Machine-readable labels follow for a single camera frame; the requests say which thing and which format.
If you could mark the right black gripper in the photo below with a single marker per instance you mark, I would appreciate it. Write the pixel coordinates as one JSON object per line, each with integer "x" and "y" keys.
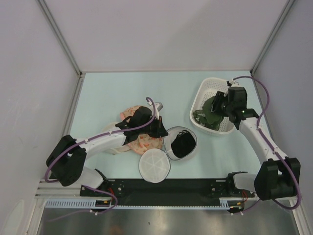
{"x": 218, "y": 99}

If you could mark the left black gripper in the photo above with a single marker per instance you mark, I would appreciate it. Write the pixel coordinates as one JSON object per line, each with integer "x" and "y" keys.
{"x": 160, "y": 130}

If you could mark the dark green bra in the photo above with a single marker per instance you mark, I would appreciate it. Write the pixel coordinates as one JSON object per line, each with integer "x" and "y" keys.
{"x": 206, "y": 118}

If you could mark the white mesh laundry bag blue trim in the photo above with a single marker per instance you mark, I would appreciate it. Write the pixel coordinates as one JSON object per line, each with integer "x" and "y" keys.
{"x": 155, "y": 164}

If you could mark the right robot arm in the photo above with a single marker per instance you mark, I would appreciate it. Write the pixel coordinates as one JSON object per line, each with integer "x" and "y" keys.
{"x": 278, "y": 176}

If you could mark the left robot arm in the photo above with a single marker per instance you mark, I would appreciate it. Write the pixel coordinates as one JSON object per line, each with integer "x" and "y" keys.
{"x": 66, "y": 163}

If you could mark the black bra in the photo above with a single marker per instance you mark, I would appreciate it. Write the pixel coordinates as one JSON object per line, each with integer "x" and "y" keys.
{"x": 183, "y": 144}

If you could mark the floral pink mesh laundry bag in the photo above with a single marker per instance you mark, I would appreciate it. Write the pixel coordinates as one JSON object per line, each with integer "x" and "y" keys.
{"x": 143, "y": 142}

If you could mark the plain white mesh laundry bag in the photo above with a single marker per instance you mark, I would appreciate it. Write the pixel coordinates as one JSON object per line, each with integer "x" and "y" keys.
{"x": 116, "y": 150}

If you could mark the white perforated plastic basket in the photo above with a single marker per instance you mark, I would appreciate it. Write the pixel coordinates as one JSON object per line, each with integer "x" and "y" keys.
{"x": 207, "y": 89}

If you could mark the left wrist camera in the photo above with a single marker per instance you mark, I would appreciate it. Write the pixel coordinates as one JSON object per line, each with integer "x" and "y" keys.
{"x": 155, "y": 108}

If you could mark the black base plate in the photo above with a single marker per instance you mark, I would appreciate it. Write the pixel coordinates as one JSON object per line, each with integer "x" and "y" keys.
{"x": 172, "y": 190}

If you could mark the white slotted cable duct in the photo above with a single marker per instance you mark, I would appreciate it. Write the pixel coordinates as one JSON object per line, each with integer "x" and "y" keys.
{"x": 102, "y": 204}

